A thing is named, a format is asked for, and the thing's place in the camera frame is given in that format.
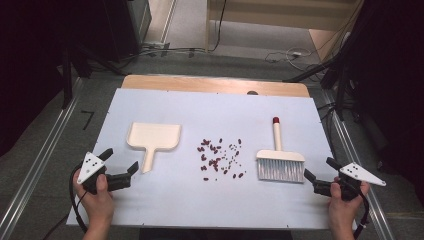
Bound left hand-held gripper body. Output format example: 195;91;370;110
77;151;132;195

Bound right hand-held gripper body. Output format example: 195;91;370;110
313;162;387;202

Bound cream brush with grey bristles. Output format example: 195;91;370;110
255;116;306;184

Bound cream plastic dustpan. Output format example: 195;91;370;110
126;121;182;174

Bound red beans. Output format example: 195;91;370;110
196;137;248;182

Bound person's left hand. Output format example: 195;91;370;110
73;169;115;228

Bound person's right hand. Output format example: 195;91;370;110
328;181;371;228

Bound white table cover board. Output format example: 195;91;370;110
65;87;359;231

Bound black metal stand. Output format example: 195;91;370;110
61;46;75;110

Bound black tripod stand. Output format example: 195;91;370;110
283;56;354;121

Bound dark curtain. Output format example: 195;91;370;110
346;0;424;208
0;0;68;158

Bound wooden table edge strip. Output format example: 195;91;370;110
120;74;311;98

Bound grey power strip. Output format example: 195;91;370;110
142;40;171;56

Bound black cabinet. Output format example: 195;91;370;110
59;0;153;64

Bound light wooden furniture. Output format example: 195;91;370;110
204;0;365;62

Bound metal floor rail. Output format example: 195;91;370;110
321;89;397;240
0;78;84;240

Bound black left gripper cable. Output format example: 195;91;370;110
68;163;88;234

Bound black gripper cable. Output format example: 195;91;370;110
68;163;88;234
353;192;370;240

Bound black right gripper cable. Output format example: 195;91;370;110
353;192;370;240

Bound white floor cable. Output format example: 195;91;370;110
264;46;314;73

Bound black hanging cable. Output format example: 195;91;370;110
208;0;228;53

